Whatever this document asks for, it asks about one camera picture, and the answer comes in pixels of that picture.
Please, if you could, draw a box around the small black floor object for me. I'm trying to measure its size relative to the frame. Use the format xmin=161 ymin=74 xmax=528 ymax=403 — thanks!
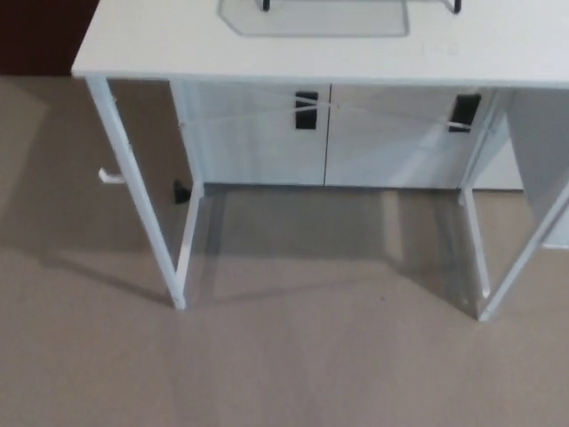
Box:
xmin=172 ymin=179 xmax=193 ymax=205

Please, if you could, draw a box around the white cabinet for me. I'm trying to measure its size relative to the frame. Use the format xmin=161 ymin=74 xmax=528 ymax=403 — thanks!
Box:
xmin=180 ymin=82 xmax=569 ymax=248

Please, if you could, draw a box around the black wire file rack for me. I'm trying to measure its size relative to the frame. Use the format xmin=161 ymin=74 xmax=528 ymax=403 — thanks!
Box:
xmin=259 ymin=0 xmax=463 ymax=15

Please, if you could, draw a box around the black cabinet handle recess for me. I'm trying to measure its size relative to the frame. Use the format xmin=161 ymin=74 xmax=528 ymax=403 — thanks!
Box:
xmin=294 ymin=91 xmax=320 ymax=131
xmin=448 ymin=93 xmax=482 ymax=133

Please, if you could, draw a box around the dark brown wooden panel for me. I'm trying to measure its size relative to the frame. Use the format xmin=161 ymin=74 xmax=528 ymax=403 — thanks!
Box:
xmin=0 ymin=0 xmax=104 ymax=77

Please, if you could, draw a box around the white desk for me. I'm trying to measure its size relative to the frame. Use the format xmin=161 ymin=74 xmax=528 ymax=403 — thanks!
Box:
xmin=70 ymin=0 xmax=569 ymax=322

